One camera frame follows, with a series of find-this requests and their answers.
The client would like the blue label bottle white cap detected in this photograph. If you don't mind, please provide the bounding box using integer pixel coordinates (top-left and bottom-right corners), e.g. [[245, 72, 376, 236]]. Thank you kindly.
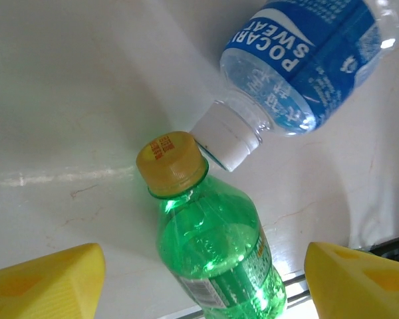
[[190, 0, 399, 173]]

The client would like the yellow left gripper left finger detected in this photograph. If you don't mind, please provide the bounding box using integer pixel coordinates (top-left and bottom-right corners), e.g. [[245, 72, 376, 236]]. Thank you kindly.
[[0, 243, 106, 319]]

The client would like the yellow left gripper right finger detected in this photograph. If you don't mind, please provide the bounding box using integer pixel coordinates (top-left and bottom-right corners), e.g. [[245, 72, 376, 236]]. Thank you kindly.
[[304, 241, 399, 319]]

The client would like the green plastic bottle yellow cap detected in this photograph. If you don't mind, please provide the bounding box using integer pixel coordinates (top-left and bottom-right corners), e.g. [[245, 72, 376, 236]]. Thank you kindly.
[[135, 131, 289, 319]]

